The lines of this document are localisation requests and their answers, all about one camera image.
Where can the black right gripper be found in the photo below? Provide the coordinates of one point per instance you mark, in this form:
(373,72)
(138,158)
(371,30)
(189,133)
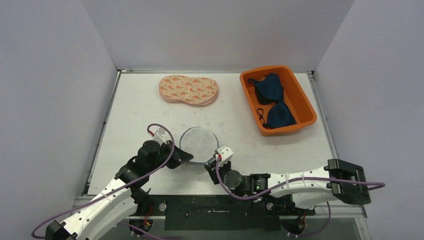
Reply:
(215,170)

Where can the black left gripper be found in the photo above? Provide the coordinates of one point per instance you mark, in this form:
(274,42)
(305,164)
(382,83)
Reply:
(179,157)

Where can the white mesh cylindrical laundry bag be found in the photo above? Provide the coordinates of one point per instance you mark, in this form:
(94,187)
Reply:
(201,143)

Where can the pink carrot-print laundry bag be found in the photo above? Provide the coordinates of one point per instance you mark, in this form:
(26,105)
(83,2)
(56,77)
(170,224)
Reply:
(194,91)

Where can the navy blue bra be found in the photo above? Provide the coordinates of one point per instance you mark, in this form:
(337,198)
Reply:
(269,91)

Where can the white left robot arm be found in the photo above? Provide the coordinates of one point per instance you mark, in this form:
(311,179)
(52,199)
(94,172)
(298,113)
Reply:
(123,196)

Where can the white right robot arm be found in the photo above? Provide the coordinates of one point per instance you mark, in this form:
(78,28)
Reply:
(337,180)

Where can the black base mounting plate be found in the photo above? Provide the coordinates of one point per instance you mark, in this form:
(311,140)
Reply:
(216,213)

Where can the orange plastic bin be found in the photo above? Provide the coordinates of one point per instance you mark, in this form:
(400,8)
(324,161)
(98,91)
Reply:
(294,97)

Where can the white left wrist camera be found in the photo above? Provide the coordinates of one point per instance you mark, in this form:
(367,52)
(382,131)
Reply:
(159,136)

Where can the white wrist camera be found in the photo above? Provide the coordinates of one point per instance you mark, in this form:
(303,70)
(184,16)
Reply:
(159,136)
(223,154)

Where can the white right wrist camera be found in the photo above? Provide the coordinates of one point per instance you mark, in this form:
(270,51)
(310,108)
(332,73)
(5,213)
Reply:
(223,154)

